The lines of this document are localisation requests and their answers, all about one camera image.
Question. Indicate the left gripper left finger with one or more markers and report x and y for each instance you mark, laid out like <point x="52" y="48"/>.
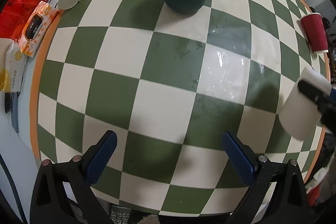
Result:
<point x="49" y="202"/>

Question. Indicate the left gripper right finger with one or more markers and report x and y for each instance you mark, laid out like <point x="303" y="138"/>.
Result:
<point x="288" y="203"/>

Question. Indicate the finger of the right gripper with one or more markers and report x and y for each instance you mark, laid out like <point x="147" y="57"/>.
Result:
<point x="333" y="93"/>
<point x="325" y="104"/>

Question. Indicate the plain white paper cup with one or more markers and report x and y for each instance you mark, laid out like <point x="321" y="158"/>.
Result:
<point x="299" y="116"/>

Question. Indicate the red ripple paper cup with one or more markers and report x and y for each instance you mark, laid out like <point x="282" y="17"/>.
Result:
<point x="315" y="32"/>

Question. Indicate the checkered green cream tablecloth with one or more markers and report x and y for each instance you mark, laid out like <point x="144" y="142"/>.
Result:
<point x="169" y="85"/>

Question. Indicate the yellow white snack bag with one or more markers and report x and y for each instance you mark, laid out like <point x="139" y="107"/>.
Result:
<point x="12" y="66"/>

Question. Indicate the orange wet wipes pack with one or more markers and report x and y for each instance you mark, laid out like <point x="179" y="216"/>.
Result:
<point x="36" y="27"/>

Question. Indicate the red plastic bag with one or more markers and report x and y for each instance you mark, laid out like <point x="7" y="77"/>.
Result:
<point x="14" y="16"/>

